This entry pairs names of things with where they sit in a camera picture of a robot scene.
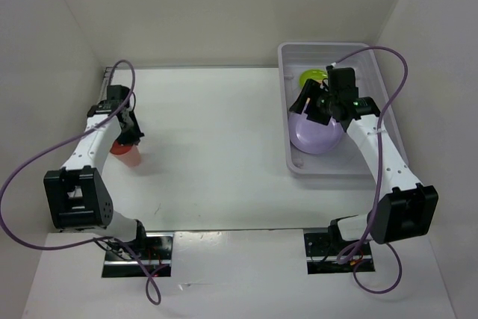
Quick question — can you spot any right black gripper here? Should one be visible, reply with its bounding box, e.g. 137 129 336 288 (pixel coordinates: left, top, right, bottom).
288 78 338 126

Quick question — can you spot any green plate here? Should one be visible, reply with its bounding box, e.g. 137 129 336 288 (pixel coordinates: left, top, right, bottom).
299 69 328 88

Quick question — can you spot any purple plate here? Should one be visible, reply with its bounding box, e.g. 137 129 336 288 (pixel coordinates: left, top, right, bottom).
288 113 344 155

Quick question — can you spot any red cup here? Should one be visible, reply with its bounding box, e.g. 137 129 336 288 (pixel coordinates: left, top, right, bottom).
110 141 142 167

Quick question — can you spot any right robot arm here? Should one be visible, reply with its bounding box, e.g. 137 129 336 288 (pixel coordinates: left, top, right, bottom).
289 66 438 254

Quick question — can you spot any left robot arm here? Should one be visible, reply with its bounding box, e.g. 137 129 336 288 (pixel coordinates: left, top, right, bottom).
43 85 149 259

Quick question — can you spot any clear plastic bin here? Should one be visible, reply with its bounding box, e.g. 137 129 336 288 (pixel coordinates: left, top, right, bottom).
278 42 409 178

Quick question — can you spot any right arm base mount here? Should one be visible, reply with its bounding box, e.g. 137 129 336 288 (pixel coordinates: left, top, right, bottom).
303 228 375 275

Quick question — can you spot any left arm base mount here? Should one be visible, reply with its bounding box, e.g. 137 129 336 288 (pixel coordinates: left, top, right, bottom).
97 232 174 279

